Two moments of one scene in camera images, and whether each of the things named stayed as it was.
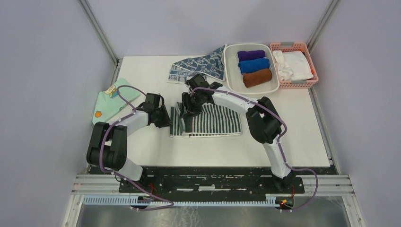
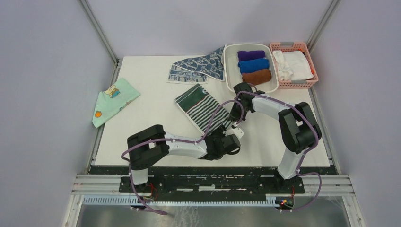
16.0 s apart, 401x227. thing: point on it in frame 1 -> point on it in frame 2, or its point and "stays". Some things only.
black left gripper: [166, 121] -> [219, 132]
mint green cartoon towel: [108, 102] stays
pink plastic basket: [297, 83] stays
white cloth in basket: [292, 65] stays
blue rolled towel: [254, 65] stays
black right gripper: [187, 107] -> [233, 115]
